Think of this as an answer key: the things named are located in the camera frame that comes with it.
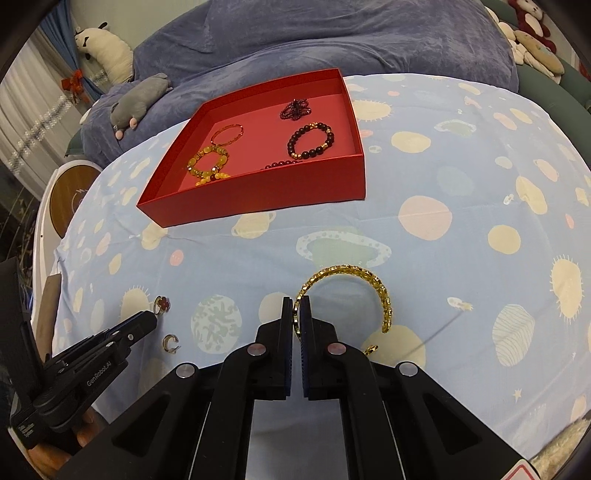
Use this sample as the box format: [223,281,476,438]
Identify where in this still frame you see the green sofa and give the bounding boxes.
[482,0,591,134]

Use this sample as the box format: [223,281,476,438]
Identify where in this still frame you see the purple small-bead strand bracelet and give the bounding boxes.
[279,98,312,121]

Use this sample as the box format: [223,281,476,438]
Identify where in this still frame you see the white stand with wooden disc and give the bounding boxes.
[32,159,103,296]

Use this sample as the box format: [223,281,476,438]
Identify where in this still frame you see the light blue planet-print sheet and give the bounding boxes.
[53,73,591,462]

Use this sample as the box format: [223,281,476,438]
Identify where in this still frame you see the red ribbon bow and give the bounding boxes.
[62,68,84,100]

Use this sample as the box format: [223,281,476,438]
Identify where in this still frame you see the orange-yellow bead bracelet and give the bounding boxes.
[195,172,232,188]

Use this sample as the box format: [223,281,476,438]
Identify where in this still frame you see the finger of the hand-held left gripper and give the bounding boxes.
[102,310,158,357]
[44,313,141,370]

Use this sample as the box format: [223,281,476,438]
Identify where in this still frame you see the gold chain cuff bracelet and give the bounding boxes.
[295,264,394,356]

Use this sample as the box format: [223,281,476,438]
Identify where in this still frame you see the red monkey plush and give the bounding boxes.
[508,0,557,54]

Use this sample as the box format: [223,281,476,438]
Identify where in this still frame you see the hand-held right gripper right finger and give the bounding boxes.
[300,295,532,480]

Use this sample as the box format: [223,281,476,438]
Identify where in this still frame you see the dark bead bracelet gold spacers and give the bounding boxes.
[286,121,335,161]

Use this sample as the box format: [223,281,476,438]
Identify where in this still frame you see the red cardboard box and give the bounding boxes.
[136,68,368,228]

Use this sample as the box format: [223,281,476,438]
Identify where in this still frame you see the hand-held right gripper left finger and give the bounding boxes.
[65,298,295,480]

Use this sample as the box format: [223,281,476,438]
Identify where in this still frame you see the long white plush toy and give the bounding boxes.
[74,23,134,85]

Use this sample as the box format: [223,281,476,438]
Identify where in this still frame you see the blue-purple plush blanket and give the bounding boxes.
[81,0,520,167]

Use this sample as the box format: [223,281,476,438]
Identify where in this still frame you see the person's left hand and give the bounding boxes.
[25,408,102,478]

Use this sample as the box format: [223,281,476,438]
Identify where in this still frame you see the grey plush mouse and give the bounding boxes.
[110,73,173,140]

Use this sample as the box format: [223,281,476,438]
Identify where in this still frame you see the cream fluffy cloth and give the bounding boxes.
[529,415,589,467]

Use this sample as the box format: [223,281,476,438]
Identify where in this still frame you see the thin gold bangle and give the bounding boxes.
[210,123,245,147]

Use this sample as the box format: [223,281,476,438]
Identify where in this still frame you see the white sheer curtain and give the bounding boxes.
[0,69,84,185]

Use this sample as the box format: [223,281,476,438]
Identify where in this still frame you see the cream patchwork plush toy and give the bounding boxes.
[496,18,565,84]

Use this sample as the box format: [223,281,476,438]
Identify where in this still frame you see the yellow-green stone bead bracelet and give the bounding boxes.
[187,145,230,181]

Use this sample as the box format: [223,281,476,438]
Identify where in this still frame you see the blue curtain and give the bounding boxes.
[37,18,112,116]

